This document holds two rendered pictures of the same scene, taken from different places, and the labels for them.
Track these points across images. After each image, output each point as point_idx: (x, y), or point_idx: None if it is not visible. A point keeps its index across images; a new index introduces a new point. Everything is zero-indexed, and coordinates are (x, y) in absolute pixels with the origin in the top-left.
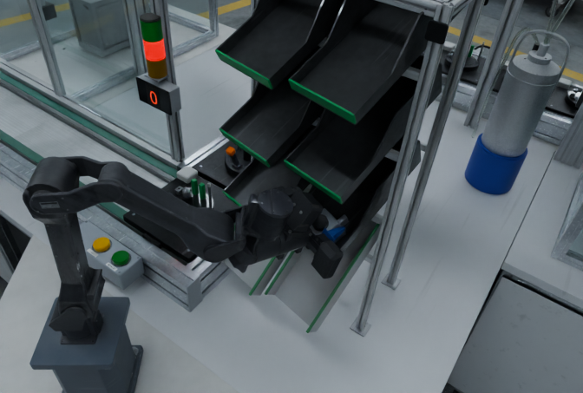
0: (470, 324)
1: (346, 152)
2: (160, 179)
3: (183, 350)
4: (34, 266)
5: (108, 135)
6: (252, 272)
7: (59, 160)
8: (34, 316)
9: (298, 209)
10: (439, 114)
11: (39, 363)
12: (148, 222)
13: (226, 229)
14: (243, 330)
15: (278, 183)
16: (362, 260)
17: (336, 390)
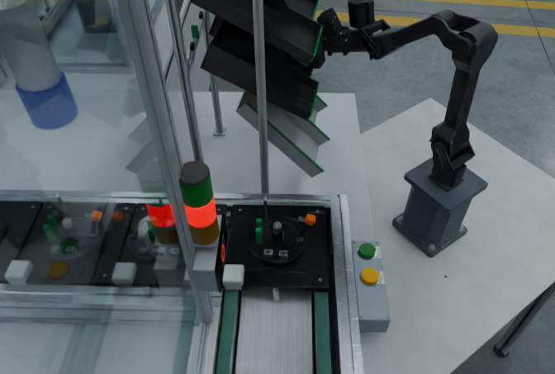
0: (225, 92)
1: None
2: (239, 331)
3: (370, 202)
4: (420, 368)
5: None
6: (310, 150)
7: (467, 30)
8: (447, 314)
9: (334, 18)
10: None
11: (481, 180)
12: (317, 260)
13: (380, 32)
14: (326, 182)
15: (280, 84)
16: None
17: (320, 126)
